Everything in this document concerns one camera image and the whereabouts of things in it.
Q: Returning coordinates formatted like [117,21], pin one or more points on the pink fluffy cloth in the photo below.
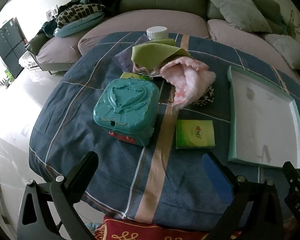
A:
[190,80]

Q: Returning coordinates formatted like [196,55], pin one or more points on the mint green tray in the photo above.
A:
[260,117]

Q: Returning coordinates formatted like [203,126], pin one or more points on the pink sofa seat cover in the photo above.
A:
[57,52]
[140,21]
[240,40]

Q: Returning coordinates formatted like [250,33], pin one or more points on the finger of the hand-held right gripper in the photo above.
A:
[291,176]

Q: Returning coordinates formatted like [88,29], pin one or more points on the green cloth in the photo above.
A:
[152,52]

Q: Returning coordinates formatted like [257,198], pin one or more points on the purple tissue pack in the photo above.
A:
[123,60]

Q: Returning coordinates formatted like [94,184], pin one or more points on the blue plaid blanket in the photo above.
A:
[90,105]

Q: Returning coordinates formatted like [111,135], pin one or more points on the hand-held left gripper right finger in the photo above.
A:
[216,177]

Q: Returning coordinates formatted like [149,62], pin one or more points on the green sofa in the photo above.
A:
[160,2]

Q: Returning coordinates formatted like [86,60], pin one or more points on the teal plastic toy box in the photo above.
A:
[125,110]

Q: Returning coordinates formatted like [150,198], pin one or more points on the glass side table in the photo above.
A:
[27,60]

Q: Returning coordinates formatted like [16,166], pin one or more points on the dark cabinet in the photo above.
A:
[7,45]

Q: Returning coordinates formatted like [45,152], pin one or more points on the green tissue pack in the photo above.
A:
[133,75]
[195,135]

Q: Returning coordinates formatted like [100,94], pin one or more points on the leopard print scrunchie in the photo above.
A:
[206,97]

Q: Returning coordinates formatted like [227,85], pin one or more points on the pale green pillow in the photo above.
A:
[290,50]
[240,10]

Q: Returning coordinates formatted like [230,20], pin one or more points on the red embroidered cushion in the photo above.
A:
[140,230]

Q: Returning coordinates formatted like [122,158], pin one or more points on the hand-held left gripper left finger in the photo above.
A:
[82,170]

